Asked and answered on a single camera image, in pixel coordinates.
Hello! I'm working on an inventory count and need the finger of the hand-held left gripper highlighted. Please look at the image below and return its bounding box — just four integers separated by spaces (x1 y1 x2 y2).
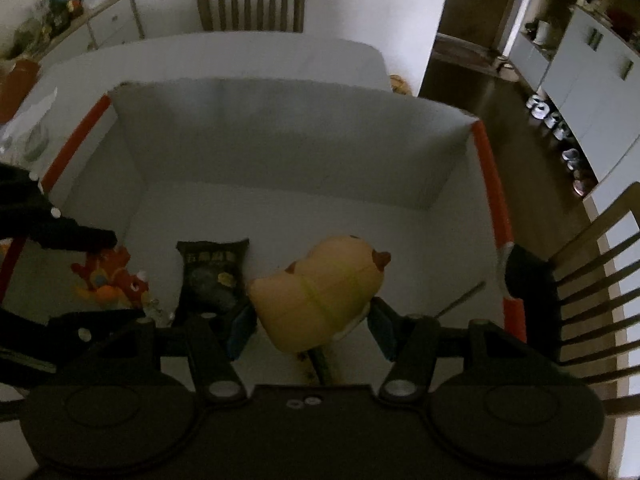
0 306 147 391
10 171 119 252

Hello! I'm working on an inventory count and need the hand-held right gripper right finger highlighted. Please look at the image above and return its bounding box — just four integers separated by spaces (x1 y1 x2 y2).
367 296 557 406

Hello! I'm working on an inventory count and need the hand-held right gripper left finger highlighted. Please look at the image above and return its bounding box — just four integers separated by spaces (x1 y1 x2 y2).
100 302 259 406

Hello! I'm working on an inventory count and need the red toy fish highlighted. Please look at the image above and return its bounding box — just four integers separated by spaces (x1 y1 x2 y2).
70 245 151 311

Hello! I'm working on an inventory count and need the yellow soft duck toy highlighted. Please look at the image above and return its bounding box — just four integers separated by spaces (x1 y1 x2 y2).
248 234 392 353

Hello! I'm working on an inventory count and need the red and white cardboard box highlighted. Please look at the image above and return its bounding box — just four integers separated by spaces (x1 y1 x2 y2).
0 76 528 386

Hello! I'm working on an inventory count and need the black snack packet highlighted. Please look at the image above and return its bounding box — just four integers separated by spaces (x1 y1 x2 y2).
176 238 251 318

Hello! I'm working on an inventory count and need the olive stick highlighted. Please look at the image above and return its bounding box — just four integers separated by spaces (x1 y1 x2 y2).
300 347 346 386

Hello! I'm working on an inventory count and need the clear plastic bag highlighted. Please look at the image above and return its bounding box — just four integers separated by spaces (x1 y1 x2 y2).
0 87 58 163

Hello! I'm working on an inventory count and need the thin grey stick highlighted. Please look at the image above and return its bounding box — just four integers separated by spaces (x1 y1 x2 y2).
434 281 487 319

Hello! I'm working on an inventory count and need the white sideboard with wooden top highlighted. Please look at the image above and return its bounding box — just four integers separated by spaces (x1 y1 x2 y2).
30 0 146 68

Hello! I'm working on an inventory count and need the row of shoes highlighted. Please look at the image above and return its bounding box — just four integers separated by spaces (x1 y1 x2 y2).
525 92 597 197

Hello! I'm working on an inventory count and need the dark doormat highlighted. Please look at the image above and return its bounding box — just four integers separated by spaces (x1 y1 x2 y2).
432 32 521 81

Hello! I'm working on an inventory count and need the long white cabinet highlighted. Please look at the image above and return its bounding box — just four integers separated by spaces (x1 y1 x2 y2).
510 5 640 201

